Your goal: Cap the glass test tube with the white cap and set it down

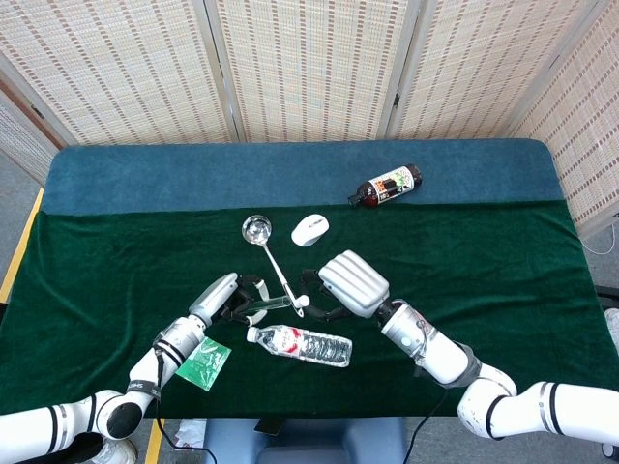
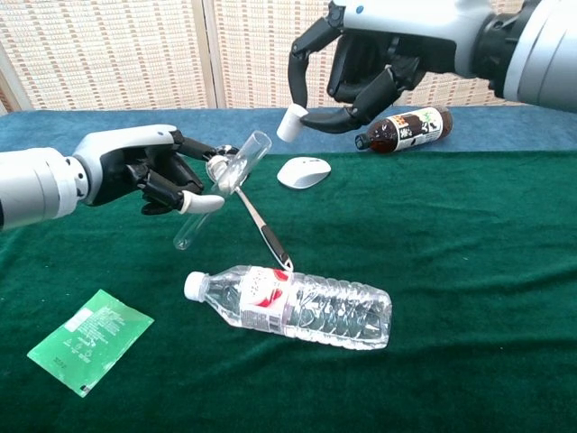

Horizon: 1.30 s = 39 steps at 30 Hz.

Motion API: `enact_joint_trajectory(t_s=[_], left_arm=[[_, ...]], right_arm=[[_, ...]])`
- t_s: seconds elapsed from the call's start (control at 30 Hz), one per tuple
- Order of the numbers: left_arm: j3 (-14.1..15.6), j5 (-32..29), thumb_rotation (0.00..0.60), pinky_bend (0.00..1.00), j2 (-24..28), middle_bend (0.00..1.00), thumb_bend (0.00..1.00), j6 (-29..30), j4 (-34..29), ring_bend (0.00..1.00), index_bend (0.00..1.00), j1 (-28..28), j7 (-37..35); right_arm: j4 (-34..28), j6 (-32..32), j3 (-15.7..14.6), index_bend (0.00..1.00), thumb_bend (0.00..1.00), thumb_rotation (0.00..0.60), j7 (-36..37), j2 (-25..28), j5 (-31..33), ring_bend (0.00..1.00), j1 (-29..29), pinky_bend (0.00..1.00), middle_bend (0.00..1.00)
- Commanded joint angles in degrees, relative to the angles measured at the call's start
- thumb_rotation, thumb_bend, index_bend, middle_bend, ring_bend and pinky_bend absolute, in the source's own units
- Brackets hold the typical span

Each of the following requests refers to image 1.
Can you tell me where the woven folding screen panel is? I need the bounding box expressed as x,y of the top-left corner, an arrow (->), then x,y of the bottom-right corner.
0,0 -> 243,146
381,0 -> 605,141
0,86 -> 64,185
507,0 -> 619,238
192,0 -> 422,144

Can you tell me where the green sachet packet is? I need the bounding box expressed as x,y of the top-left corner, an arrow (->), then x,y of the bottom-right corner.
174,336 -> 232,392

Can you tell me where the green velvet cloth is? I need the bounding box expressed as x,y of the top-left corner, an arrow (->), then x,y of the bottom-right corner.
0,198 -> 608,420

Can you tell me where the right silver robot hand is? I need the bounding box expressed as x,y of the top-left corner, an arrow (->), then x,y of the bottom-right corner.
298,249 -> 391,323

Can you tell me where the clear glass test tube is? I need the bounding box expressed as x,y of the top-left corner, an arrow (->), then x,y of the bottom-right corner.
246,295 -> 294,313

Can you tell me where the blue table cover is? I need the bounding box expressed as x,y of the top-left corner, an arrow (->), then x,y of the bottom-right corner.
41,138 -> 567,217

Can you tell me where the dark tea bottle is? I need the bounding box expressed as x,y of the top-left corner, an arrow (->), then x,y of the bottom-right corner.
347,162 -> 424,210

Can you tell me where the white computer mouse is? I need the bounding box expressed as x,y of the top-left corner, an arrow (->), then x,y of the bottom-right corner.
290,214 -> 331,249

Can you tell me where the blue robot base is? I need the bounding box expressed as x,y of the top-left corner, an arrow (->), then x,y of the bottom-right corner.
202,417 -> 410,464

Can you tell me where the clear plastic water bottle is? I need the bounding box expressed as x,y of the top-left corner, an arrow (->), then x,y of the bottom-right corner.
246,324 -> 354,369

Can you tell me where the crumpled white paper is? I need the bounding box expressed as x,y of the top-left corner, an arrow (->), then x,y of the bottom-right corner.
173,419 -> 208,451

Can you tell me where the black floor cable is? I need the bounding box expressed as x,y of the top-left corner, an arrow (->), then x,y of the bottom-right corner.
154,418 -> 212,464
410,391 -> 451,453

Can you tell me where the white round floor object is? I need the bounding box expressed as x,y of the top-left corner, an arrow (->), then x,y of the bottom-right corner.
94,437 -> 140,464

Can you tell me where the steel ladle with black grip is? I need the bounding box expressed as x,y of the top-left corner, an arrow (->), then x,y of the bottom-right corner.
241,215 -> 306,319

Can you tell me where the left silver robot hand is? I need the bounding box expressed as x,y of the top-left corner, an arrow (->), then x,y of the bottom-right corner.
188,272 -> 270,328

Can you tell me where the thin white cable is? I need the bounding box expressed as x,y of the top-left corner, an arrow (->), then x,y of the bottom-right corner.
579,236 -> 619,255

